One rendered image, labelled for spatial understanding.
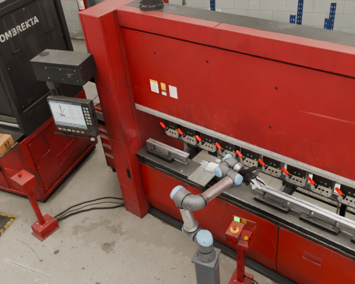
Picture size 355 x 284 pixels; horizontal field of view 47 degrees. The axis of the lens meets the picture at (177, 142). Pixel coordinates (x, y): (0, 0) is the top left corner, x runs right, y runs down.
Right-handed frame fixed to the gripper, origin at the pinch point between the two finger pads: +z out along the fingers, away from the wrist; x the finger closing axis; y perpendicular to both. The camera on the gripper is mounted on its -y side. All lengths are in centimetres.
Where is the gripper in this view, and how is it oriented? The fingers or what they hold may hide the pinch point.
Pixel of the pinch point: (262, 185)
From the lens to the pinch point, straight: 299.8
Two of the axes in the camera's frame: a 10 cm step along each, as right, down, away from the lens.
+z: 6.7, 6.1, -4.3
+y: -2.8, 7.4, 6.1
